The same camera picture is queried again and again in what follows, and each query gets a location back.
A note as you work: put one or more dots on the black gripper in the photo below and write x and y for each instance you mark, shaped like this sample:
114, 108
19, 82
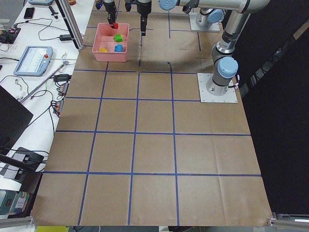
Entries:
143, 9
109, 7

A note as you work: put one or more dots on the green toy block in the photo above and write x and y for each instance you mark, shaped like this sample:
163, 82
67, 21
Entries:
118, 38

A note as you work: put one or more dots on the blue toy block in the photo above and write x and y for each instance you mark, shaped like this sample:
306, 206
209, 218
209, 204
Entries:
118, 48

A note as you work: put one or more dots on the yellow toy block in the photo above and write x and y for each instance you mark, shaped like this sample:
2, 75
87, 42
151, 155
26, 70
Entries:
103, 49

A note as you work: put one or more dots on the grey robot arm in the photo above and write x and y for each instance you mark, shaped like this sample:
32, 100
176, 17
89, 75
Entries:
191, 4
224, 66

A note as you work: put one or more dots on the pink plastic box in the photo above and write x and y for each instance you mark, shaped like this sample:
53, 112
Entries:
105, 38

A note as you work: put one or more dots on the black power adapter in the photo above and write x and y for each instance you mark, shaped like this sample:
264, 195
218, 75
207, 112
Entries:
65, 37

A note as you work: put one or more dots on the black pen tool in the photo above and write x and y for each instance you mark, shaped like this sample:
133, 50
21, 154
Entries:
53, 12

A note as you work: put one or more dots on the far blue teach pendant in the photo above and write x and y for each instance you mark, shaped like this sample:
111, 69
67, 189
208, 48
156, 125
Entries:
40, 2

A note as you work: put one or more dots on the blue teach pendant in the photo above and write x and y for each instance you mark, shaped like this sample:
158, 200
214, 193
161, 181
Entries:
40, 2
34, 61

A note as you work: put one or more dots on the black smartphone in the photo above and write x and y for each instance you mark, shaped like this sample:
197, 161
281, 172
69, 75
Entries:
29, 13

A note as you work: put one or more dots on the near blue teach pendant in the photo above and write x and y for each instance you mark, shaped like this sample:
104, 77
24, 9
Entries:
34, 61

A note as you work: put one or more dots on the black laptop monitor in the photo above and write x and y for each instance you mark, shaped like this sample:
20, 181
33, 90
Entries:
14, 119

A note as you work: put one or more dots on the aluminium frame post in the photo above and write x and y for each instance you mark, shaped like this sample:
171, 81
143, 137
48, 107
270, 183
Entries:
69, 19

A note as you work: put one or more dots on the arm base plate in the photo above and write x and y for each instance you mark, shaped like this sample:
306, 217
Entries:
204, 23
209, 92

